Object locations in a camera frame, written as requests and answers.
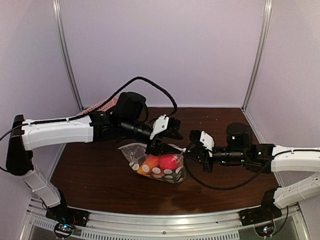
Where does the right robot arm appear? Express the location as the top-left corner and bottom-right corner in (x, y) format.
(183, 122), (320, 221)

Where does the red fake fruit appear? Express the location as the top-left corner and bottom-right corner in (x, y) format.
(159, 154), (179, 170)

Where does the clear zip top bag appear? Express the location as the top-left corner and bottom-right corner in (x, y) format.
(118, 143), (187, 184)

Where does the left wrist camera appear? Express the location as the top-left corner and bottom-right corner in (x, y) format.
(149, 114), (170, 140)

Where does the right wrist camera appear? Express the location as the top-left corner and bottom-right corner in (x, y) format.
(200, 131), (215, 151)

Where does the orange fake mango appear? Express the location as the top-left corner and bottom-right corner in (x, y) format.
(137, 155), (159, 175)

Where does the right aluminium corner post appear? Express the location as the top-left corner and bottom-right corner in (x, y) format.
(241, 0), (273, 112)

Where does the pink perforated plastic basket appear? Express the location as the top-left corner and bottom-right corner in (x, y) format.
(78, 96), (118, 116)

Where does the aluminium corner post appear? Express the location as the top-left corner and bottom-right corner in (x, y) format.
(52, 0), (84, 111)
(241, 0), (273, 112)

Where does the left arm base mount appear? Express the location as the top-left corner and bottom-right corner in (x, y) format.
(45, 207), (89, 239)

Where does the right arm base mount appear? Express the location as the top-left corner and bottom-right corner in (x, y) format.
(238, 206), (283, 238)

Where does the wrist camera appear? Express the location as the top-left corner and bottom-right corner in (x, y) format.
(200, 131), (215, 151)
(149, 114), (170, 140)

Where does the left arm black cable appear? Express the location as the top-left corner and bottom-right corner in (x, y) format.
(0, 76), (178, 173)

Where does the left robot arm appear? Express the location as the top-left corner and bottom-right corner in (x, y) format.
(5, 92), (183, 222)

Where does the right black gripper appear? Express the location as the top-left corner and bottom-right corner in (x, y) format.
(182, 146), (247, 174)

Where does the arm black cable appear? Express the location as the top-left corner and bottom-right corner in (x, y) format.
(183, 142), (261, 191)
(0, 76), (178, 173)

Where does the aluminium front rail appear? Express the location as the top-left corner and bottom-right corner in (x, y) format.
(17, 197), (311, 240)

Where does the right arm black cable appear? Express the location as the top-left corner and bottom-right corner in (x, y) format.
(183, 142), (261, 191)

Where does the left aluminium corner post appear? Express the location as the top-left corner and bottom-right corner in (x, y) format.
(52, 0), (84, 111)

